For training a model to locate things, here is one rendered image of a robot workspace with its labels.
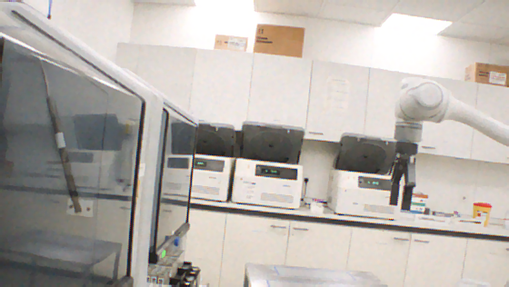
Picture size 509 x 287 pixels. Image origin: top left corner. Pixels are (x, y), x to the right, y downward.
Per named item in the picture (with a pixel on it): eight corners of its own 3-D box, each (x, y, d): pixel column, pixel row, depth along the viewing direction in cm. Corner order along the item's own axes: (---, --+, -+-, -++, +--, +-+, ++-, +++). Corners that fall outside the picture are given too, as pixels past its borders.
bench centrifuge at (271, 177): (230, 203, 364) (240, 117, 360) (234, 196, 426) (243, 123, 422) (300, 211, 362) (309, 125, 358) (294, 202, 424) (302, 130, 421)
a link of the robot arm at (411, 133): (417, 127, 144) (415, 144, 145) (391, 123, 145) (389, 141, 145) (426, 125, 135) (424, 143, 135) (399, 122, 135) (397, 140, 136)
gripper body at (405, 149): (422, 143, 136) (419, 172, 136) (414, 143, 144) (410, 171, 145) (400, 140, 136) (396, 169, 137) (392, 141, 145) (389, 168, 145)
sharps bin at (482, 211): (475, 225, 385) (479, 202, 384) (467, 222, 402) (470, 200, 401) (493, 227, 384) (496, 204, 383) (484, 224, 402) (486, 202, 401)
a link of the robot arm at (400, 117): (390, 123, 146) (397, 120, 133) (394, 78, 145) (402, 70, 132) (421, 127, 144) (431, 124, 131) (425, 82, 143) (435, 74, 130)
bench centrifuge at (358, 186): (334, 214, 361) (344, 130, 357) (324, 206, 423) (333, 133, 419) (400, 222, 359) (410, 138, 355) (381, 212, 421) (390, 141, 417)
